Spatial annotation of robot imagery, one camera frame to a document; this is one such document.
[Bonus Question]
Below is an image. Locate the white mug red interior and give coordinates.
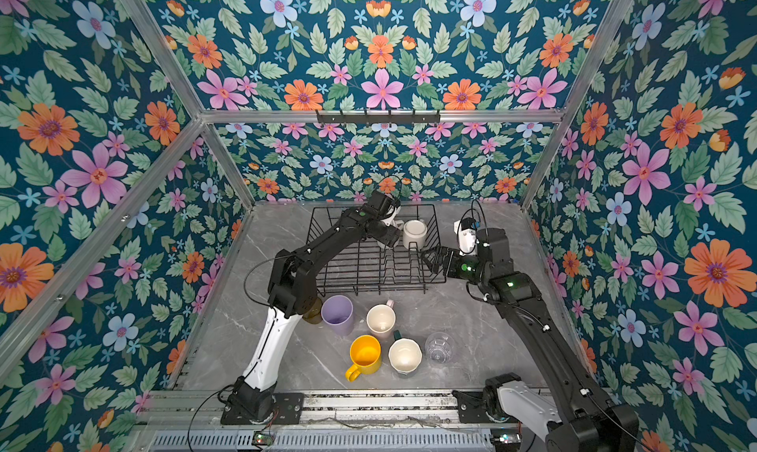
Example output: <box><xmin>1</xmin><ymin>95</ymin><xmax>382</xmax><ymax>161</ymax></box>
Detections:
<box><xmin>402</xmin><ymin>219</ymin><xmax>428</xmax><ymax>251</ymax></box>

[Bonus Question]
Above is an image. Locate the dark green mug white interior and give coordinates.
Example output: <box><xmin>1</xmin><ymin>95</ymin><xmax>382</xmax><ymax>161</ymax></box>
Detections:
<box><xmin>388</xmin><ymin>330</ymin><xmax>423</xmax><ymax>375</ymax></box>

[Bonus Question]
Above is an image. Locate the white ceramic mug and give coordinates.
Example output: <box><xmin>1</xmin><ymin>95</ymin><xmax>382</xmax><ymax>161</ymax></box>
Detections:
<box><xmin>382</xmin><ymin>208</ymin><xmax>404</xmax><ymax>231</ymax></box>

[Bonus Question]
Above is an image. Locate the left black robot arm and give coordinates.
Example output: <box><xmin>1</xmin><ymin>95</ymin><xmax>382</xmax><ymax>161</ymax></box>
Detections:
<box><xmin>221</xmin><ymin>192</ymin><xmax>401</xmax><ymax>426</ymax></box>

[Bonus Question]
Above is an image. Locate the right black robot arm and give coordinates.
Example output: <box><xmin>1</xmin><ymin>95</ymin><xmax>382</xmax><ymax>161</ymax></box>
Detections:
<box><xmin>424</xmin><ymin>229</ymin><xmax>639</xmax><ymax>451</ymax></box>

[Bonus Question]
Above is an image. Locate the clear glass cup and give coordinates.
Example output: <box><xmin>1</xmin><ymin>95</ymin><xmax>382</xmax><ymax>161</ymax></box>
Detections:
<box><xmin>425</xmin><ymin>332</ymin><xmax>457</xmax><ymax>365</ymax></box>

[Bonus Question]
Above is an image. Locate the lilac plastic cup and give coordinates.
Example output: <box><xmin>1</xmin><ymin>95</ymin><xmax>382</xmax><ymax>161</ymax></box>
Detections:
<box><xmin>321</xmin><ymin>296</ymin><xmax>354</xmax><ymax>336</ymax></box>

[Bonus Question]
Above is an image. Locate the yellow mug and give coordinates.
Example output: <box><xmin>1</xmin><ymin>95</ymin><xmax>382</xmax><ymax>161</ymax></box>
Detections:
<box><xmin>345</xmin><ymin>335</ymin><xmax>382</xmax><ymax>382</ymax></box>

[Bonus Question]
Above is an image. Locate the olive green glass cup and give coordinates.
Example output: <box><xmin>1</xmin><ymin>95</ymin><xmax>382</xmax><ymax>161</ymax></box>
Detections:
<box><xmin>303</xmin><ymin>298</ymin><xmax>323</xmax><ymax>325</ymax></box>

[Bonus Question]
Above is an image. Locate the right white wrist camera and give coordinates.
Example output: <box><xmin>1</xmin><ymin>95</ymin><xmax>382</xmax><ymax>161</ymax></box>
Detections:
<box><xmin>453</xmin><ymin>217</ymin><xmax>478</xmax><ymax>256</ymax></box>

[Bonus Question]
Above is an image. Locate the black wire dish rack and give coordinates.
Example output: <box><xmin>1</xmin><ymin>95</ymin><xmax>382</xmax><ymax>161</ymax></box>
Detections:
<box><xmin>317</xmin><ymin>204</ymin><xmax>447</xmax><ymax>298</ymax></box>

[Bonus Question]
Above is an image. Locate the cream mug pink handle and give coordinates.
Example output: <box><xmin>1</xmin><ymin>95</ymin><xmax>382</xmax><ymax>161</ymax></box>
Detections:
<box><xmin>366</xmin><ymin>299</ymin><xmax>396</xmax><ymax>340</ymax></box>

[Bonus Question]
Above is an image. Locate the black wall hook rail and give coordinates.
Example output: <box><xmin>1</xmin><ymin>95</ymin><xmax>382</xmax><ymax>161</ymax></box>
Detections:
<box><xmin>315</xmin><ymin>110</ymin><xmax>442</xmax><ymax>125</ymax></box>

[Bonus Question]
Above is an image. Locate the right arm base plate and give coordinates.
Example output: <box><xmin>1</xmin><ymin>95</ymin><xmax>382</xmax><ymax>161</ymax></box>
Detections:
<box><xmin>451</xmin><ymin>387</ymin><xmax>520</xmax><ymax>424</ymax></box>

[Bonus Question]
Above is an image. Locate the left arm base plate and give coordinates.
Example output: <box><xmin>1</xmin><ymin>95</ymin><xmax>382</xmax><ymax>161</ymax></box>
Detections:
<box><xmin>220</xmin><ymin>392</ymin><xmax>305</xmax><ymax>426</ymax></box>

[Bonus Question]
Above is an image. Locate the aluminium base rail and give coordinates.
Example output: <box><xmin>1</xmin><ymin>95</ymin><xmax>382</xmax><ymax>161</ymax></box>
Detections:
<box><xmin>135</xmin><ymin>388</ymin><xmax>567</xmax><ymax>432</ymax></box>

